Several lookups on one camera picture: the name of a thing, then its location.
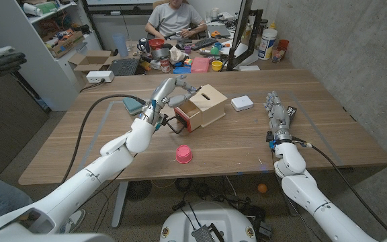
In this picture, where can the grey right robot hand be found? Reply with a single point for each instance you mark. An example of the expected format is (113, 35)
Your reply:
(278, 117)

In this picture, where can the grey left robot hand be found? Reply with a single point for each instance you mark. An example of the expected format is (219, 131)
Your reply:
(161, 94)

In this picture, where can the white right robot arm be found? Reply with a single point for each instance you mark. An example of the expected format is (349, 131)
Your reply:
(314, 201)

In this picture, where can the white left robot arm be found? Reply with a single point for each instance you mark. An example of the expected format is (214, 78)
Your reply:
(79, 188)

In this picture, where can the blue flat box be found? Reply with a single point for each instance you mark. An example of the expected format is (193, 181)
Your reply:
(181, 70)

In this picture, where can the red-fronted wooden drawer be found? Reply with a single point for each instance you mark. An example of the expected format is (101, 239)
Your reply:
(184, 119)

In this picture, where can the small white plastic box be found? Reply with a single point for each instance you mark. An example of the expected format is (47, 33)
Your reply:
(242, 102)

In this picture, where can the pink plastic box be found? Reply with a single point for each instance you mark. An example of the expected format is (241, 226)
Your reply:
(200, 65)

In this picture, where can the light wooden slotted box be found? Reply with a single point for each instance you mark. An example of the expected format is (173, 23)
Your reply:
(213, 104)

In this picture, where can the clear glass cup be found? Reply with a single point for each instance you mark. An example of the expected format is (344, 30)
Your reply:
(277, 55)

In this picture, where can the yellow cup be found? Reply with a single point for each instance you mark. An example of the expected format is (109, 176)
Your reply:
(217, 65)

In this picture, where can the translucent blue tall cup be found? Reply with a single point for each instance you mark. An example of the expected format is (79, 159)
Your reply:
(120, 45)

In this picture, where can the pink upturned cup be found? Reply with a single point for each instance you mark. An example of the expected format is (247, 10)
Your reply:
(183, 155)

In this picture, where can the red plastic cup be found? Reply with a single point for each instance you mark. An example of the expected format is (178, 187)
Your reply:
(283, 43)

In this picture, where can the open cardboard box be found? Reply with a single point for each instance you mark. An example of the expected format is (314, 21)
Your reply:
(92, 60)

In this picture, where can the cardboard box of parts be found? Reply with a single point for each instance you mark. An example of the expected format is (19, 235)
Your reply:
(66, 44)

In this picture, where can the black snack bar package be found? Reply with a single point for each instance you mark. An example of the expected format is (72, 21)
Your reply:
(292, 112)

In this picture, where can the teal sponge pad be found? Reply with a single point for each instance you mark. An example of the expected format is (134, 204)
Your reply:
(132, 105)

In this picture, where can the silver metal pot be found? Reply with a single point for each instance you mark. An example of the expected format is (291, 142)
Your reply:
(161, 53)

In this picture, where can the colourful puzzle cube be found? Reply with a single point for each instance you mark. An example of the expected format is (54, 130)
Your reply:
(188, 62)

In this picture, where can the beige crumpled cloth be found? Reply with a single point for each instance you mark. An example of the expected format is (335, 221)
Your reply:
(176, 54)

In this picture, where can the black laptop keyboard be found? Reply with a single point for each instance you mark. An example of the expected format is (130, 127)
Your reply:
(124, 66)

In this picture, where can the red bowl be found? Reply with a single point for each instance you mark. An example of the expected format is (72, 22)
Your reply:
(156, 43)

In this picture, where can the white power strip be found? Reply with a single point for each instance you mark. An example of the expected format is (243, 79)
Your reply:
(99, 76)

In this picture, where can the black desktop keyboard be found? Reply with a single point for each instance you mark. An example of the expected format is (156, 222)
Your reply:
(203, 43)

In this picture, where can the green round toy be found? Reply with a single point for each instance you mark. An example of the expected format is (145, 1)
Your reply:
(214, 50)

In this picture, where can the orange ball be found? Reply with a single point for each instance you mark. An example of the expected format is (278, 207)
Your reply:
(262, 188)

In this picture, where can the white wipes canister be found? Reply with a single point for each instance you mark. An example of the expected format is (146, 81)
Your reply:
(267, 43)

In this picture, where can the seated person grey t-shirt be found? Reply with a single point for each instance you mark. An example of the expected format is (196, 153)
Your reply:
(173, 18)

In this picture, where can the black monitor on stand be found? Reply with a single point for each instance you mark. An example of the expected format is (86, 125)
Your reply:
(242, 30)

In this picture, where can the black round fan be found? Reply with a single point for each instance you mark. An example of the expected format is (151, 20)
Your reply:
(138, 190)

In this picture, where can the white shelf unit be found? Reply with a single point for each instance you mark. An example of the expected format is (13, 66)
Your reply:
(45, 79)

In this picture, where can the white robot torso base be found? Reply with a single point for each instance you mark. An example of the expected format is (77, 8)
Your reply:
(210, 218)

